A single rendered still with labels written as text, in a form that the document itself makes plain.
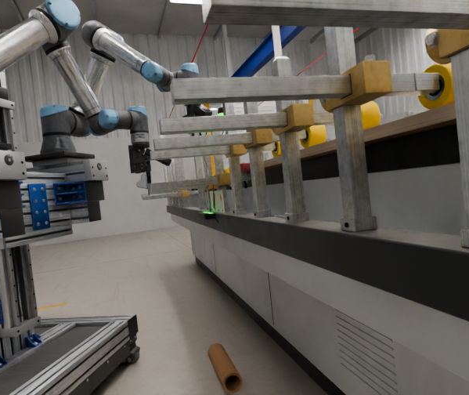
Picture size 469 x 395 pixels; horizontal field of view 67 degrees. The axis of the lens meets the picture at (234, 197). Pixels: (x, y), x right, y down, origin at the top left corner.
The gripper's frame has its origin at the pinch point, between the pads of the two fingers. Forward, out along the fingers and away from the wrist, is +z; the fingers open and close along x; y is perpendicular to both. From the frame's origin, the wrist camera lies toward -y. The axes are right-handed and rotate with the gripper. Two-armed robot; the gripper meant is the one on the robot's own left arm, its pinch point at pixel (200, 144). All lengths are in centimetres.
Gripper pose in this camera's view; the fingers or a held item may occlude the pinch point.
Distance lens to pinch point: 157.1
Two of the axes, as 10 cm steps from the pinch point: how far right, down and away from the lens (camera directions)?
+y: -5.9, 0.3, 8.1
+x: -8.0, 1.1, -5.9
